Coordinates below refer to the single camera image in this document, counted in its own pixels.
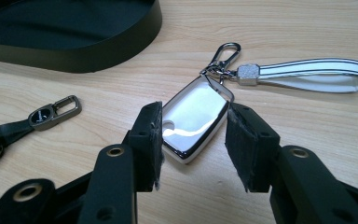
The black key rack with tray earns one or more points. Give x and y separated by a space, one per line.
74 40

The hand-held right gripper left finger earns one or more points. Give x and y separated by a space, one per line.
144 146

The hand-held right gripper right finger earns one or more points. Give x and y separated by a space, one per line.
254 149

